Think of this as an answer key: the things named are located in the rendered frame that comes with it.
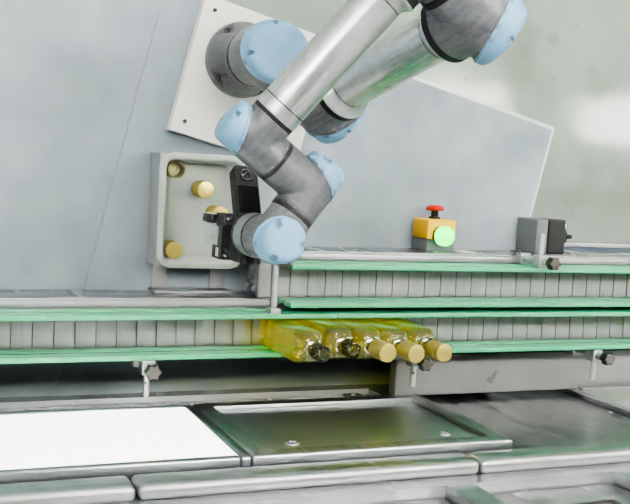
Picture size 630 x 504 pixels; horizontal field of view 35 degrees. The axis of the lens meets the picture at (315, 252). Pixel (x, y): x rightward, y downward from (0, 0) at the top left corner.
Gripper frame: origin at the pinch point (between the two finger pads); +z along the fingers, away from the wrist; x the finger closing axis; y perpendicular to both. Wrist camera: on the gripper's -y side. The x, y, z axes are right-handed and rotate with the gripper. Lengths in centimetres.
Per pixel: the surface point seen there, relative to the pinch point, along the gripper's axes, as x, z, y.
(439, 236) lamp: 52, 7, 2
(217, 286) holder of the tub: 6.0, 16.3, 15.4
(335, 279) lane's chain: 26.9, 3.9, 11.9
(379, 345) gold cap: 24.2, -23.0, 20.5
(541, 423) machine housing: 65, -18, 37
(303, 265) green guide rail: 16.1, -4.5, 8.5
